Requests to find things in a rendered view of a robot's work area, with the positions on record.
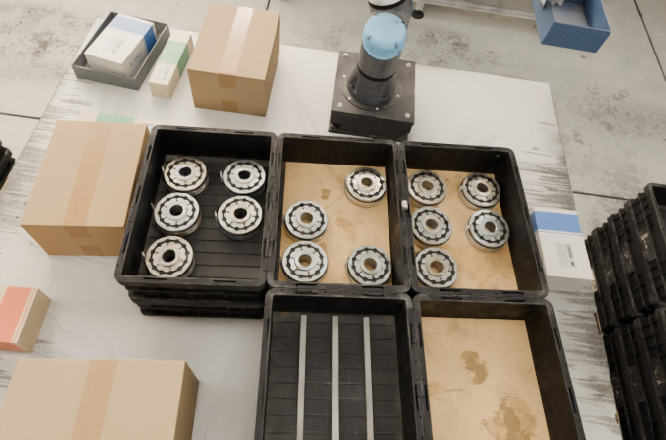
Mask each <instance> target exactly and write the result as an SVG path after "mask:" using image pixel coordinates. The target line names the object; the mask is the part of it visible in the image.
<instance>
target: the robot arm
mask: <svg viewBox="0 0 666 440"><path fill-rule="evenodd" d="M563 1H564V0H551V3H552V6H553V5H554V4H555V3H556V2H557V3H558V5H559V6H561V5H562V4H563ZM539 3H540V6H541V8H542V9H544V7H545V4H546V0H539ZM368 5H369V10H370V17H369V20H368V22H367V23H366V25H365V27H364V30H363V34H362V41H361V45H360V50H359V55H358V59H357V63H356V64H355V65H354V67H353V68H352V70H351V71H350V72H349V74H348V77H347V82H346V86H347V90H348V92H349V93H350V95H351V96H352V97H353V98H354V99H356V100H357V101H359V102H361V103H363V104H366V105H371V106H378V105H383V104H386V103H388V102H389V101H391V100H392V98H393V97H394V94H395V91H396V79H395V71H396V68H397V65H398V62H399V59H400V56H401V53H402V50H403V48H404V46H405V43H406V38H407V30H408V26H409V22H410V18H411V16H412V13H413V0H368Z"/></svg>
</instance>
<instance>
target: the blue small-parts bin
mask: <svg viewBox="0 0 666 440"><path fill-rule="evenodd" d="M532 3H533V8H534V13H535V18H536V23H537V28H538V32H539V37H540V42H541V44H543V45H549V46H555V47H561V48H566V49H572V50H578V51H584V52H590V53H596V52H597V51H598V49H599V48H600V47H601V45H602V44H603V43H604V42H605V40H606V39H607V38H608V36H609V35H610V34H611V32H612V30H611V25H610V22H609V19H608V16H607V13H606V10H605V7H604V4H603V1H602V0H564V1H563V4H562V5H561V6H559V5H558V3H557V2H556V3H555V4H554V5H553V6H552V3H551V0H546V4H545V7H544V9H542V8H541V6H540V3H539V0H532Z"/></svg>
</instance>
